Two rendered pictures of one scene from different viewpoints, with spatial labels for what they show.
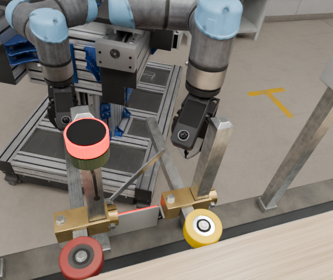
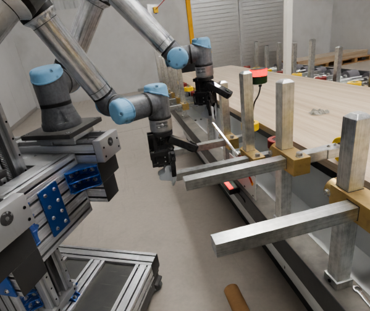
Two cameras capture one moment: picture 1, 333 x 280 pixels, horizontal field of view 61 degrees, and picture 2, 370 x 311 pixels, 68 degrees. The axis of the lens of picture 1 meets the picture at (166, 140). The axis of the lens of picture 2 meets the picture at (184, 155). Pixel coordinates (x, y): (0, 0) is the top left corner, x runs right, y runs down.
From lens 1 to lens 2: 1.19 m
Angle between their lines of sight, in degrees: 64
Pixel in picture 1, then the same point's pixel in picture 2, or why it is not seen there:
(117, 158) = (107, 286)
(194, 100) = (212, 82)
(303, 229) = not seen: hidden behind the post
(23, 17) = (142, 98)
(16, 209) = not seen: outside the picture
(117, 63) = (112, 148)
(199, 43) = (208, 53)
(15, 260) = (271, 216)
